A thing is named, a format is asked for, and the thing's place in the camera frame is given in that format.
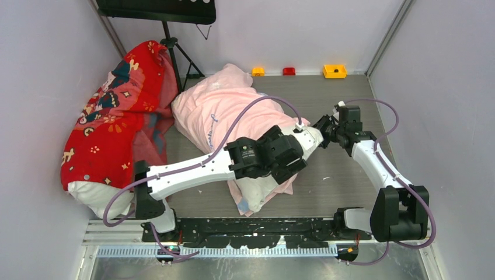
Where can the aluminium rail frame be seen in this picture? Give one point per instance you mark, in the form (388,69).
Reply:
(125,241)

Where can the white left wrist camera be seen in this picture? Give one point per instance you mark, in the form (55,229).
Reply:
(309,138)

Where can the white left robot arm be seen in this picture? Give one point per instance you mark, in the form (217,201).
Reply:
(242,158)

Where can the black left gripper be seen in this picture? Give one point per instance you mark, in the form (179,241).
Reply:
(283,172)

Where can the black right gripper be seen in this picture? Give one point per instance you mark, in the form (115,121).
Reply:
(326,119)

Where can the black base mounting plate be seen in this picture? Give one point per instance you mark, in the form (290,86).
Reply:
(255,233)

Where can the small red block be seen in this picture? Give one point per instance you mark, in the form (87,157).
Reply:
(289,71)

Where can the yellow tray with black knob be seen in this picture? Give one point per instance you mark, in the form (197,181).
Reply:
(334,71)

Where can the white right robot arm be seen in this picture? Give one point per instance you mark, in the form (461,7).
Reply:
(399,212)

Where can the red patterned pillowcase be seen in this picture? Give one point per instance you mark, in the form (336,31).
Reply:
(124,122)

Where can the white pillow in red case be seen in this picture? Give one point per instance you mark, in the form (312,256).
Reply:
(96,196)

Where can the pink pillowcase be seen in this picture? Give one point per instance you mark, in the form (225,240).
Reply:
(205,112)

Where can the small yellow block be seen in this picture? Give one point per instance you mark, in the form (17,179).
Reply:
(258,71)

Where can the white pillow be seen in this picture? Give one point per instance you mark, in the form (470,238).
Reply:
(251,194)
(96,196)

